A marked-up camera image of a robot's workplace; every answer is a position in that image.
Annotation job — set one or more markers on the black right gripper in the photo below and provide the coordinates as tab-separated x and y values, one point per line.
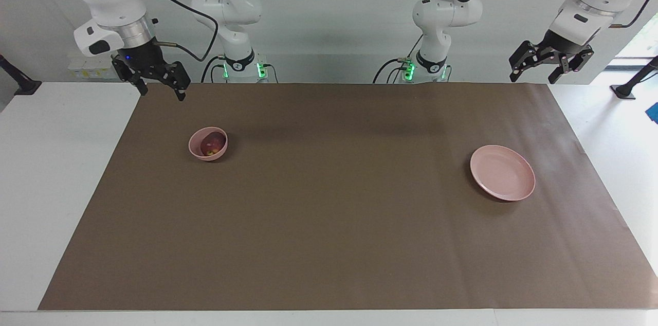
144	61

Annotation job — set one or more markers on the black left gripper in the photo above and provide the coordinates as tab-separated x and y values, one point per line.
560	44

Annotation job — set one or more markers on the dark red apple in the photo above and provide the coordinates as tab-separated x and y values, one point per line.
212	145

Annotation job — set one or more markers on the pink bowl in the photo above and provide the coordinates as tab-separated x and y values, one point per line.
195	149

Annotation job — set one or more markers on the pink plate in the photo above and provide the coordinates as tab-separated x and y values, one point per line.
504	171

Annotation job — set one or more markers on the blue object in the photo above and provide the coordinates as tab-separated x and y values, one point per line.
654	112

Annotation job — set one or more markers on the brown table mat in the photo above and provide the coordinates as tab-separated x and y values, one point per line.
334	223

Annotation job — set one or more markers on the white wall socket strip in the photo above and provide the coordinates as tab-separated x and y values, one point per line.
82	73

